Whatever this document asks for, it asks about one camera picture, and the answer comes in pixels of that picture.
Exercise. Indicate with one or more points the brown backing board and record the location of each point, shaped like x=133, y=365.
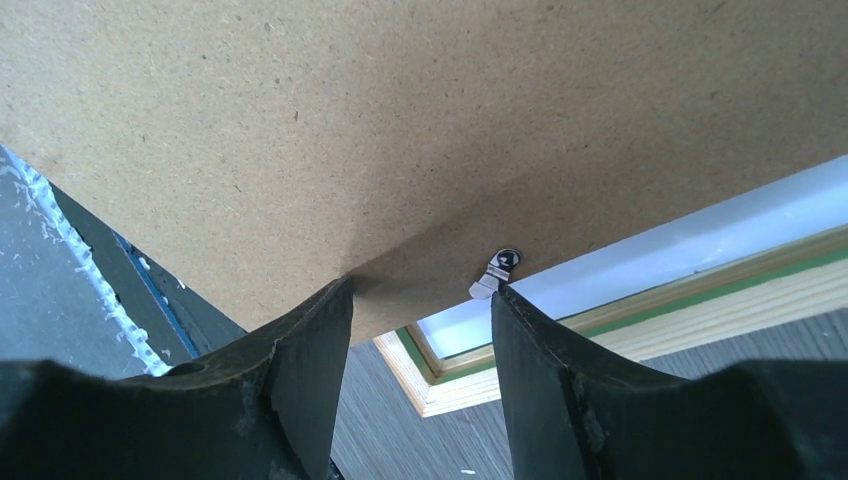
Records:
x=260, y=149

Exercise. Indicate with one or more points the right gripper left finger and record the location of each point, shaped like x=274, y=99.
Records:
x=261, y=407

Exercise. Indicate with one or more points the aluminium rail frame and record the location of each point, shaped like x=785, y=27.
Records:
x=55, y=303

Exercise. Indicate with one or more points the landscape photo print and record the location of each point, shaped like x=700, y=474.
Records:
x=793, y=208

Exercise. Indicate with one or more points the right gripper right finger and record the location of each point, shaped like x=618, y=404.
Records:
x=574, y=409

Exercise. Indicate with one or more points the wooden picture frame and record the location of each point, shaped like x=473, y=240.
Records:
x=800, y=279

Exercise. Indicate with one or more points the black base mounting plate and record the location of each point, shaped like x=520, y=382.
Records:
x=180, y=325

